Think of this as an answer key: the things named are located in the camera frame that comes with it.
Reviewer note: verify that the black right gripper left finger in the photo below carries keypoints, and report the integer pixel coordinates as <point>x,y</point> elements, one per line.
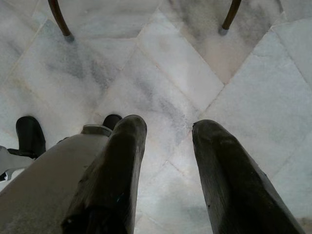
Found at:
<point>109,175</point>

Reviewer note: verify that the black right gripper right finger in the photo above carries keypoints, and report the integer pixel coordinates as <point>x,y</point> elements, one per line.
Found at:
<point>234,185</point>

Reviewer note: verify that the black robot right foot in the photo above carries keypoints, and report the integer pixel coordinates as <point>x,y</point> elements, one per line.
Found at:
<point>111,120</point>

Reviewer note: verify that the black robot foot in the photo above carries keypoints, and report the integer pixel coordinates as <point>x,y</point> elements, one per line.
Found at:
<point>111,120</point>
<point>30,135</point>

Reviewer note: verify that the black robot left foot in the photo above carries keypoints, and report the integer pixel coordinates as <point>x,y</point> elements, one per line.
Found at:
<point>30,135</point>

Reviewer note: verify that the grey robot left leg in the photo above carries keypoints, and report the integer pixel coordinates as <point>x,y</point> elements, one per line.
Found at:
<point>14,161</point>

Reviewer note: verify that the dark brown curved furniture leg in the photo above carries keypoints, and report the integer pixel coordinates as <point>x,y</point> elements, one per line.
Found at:
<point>59,20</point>
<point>230,17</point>

